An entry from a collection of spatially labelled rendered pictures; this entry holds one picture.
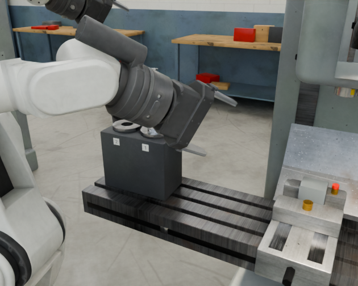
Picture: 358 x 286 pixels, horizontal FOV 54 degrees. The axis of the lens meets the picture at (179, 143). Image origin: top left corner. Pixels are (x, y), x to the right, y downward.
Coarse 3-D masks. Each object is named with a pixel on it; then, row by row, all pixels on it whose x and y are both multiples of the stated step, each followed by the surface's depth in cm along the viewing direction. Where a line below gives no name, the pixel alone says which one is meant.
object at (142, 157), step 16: (112, 128) 107; (128, 128) 104; (144, 128) 104; (112, 144) 105; (128, 144) 102; (144, 144) 99; (160, 144) 97; (112, 160) 107; (128, 160) 104; (144, 160) 102; (160, 160) 99; (176, 160) 106; (112, 176) 110; (128, 176) 107; (144, 176) 104; (160, 176) 101; (176, 176) 108; (144, 192) 106; (160, 192) 103
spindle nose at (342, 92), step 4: (336, 88) 74; (340, 88) 73; (344, 88) 72; (348, 88) 72; (336, 92) 74; (340, 92) 73; (344, 92) 72; (348, 92) 72; (356, 92) 72; (344, 96) 72; (348, 96) 72; (352, 96) 72; (356, 96) 73
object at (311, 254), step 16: (288, 192) 92; (336, 208) 87; (272, 224) 82; (288, 224) 82; (272, 240) 77; (288, 240) 77; (304, 240) 77; (320, 240) 77; (336, 240) 77; (256, 256) 76; (272, 256) 73; (288, 256) 73; (304, 256) 73; (320, 256) 72; (256, 272) 77; (272, 272) 75; (304, 272) 71; (320, 272) 69
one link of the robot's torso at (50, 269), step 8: (48, 200) 78; (56, 208) 78; (64, 216) 79; (64, 224) 79; (64, 240) 82; (64, 248) 84; (0, 256) 63; (56, 256) 81; (0, 264) 63; (8, 264) 64; (48, 264) 79; (56, 264) 82; (0, 272) 64; (8, 272) 64; (40, 272) 76; (48, 272) 81; (56, 272) 84; (0, 280) 64; (8, 280) 64; (32, 280) 74; (40, 280) 83; (48, 280) 82
